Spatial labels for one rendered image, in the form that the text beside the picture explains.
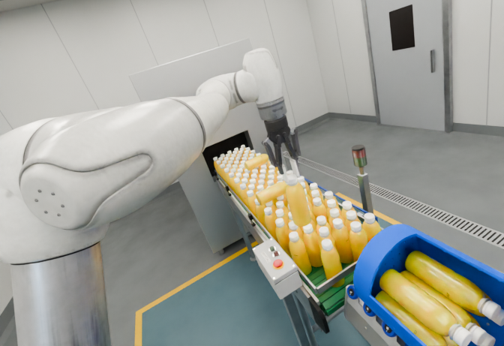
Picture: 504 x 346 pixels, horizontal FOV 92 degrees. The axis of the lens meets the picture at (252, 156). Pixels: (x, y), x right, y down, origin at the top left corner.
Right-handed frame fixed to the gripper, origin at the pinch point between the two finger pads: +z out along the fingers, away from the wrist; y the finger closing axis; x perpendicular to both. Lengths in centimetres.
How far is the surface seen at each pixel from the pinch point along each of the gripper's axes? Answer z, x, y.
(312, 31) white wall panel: -57, 407, 321
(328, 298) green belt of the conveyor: 52, -10, -3
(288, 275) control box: 33.6, -7.8, -15.0
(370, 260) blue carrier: 22.2, -28.7, 3.7
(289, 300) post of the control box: 55, 0, -16
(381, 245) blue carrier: 19.4, -28.8, 8.4
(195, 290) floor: 142, 130, -71
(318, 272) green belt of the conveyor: 52, 2, 1
